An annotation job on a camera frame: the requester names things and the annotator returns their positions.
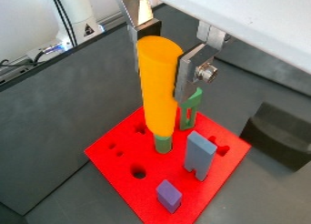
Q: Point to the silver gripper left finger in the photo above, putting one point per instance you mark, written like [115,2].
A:
[142,22]

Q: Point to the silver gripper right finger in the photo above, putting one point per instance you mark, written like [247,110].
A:
[195,67]

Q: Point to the yellow oval peg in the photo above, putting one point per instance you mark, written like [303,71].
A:
[158,54]

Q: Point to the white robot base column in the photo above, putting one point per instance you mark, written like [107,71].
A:
[78,27]

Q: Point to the black curved fixture block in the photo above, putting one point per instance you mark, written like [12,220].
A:
[281,134]

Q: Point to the green tall arch peg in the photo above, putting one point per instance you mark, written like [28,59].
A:
[189,109]

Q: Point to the green cylinder peg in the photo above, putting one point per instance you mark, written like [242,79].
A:
[163,144]

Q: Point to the blue tall rectangular block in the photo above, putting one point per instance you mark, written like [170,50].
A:
[199,155]

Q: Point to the purple square block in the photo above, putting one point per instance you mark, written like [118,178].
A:
[169,196]

